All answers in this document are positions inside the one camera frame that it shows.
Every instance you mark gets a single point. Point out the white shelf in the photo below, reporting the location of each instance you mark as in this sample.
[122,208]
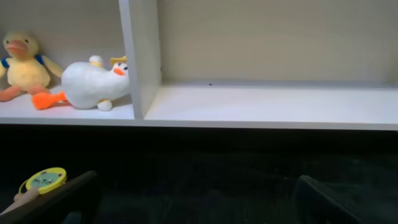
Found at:
[264,102]

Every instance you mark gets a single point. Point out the white plush duck with hat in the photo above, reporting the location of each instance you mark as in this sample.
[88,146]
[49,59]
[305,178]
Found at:
[90,84]

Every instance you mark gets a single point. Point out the yellow plush duck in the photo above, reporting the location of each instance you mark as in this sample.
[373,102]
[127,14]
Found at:
[26,71]

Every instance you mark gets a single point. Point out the yellow rattle drum toy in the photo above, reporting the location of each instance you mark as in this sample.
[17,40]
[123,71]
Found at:
[46,180]

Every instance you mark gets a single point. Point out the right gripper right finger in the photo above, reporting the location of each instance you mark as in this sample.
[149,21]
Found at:
[317,205]

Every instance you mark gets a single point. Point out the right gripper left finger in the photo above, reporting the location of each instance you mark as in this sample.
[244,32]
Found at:
[62,202]

